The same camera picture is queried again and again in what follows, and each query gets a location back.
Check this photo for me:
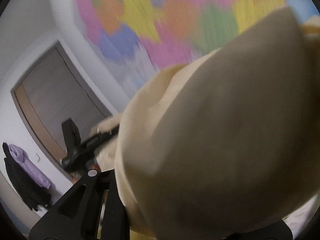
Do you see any grey wooden door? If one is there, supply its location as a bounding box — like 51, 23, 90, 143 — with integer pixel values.
11, 42, 111, 180

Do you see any colourful wall map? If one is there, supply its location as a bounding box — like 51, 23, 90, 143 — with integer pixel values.
72, 0, 298, 68

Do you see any purple hanging garment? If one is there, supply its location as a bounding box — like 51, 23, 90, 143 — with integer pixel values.
9, 144, 52, 190

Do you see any cream large garment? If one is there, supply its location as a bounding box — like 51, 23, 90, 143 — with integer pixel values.
96, 7, 319, 239

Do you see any black hanging garment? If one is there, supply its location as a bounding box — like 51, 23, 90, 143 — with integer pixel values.
2, 142, 52, 211

